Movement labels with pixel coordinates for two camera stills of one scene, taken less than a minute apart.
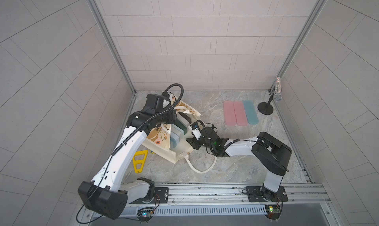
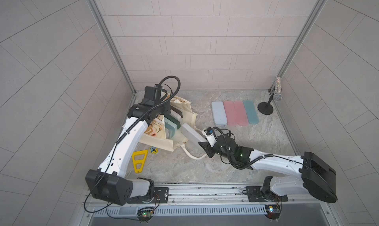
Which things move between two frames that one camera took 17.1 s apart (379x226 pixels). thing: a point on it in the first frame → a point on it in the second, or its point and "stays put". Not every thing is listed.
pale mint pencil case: [176, 131] → [219, 113]
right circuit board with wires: [274, 211] stays put
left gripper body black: [168, 118] → [160, 108]
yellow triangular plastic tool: [142, 162] stays put
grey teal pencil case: [173, 140] → [170, 128]
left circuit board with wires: [145, 213] stays put
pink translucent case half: [230, 116] stays put
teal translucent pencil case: [250, 112] stays put
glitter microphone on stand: [266, 108] stays put
